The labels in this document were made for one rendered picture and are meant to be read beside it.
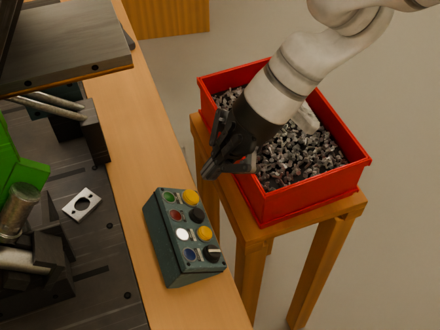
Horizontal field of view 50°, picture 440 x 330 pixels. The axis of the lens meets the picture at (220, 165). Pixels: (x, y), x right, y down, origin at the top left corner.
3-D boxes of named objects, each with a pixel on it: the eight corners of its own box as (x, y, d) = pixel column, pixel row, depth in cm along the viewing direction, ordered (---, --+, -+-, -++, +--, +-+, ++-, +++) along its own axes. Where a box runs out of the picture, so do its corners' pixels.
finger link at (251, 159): (251, 140, 65) (241, 139, 66) (247, 173, 65) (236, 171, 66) (264, 142, 66) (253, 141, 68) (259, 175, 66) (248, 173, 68)
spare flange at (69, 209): (86, 189, 81) (85, 186, 80) (103, 201, 79) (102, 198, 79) (62, 211, 78) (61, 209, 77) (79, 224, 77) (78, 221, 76)
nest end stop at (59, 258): (47, 260, 71) (61, 236, 69) (50, 290, 66) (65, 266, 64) (40, 259, 70) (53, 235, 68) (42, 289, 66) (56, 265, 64)
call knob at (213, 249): (214, 247, 72) (218, 243, 71) (220, 262, 71) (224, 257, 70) (201, 247, 70) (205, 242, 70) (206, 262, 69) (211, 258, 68)
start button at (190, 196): (193, 192, 78) (197, 188, 77) (199, 206, 76) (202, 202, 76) (179, 191, 76) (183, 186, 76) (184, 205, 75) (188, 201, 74)
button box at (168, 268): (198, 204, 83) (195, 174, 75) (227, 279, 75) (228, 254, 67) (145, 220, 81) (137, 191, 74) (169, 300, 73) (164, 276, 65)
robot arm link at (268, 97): (315, 137, 67) (344, 107, 64) (258, 124, 60) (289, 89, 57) (288, 94, 72) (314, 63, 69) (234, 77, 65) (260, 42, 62)
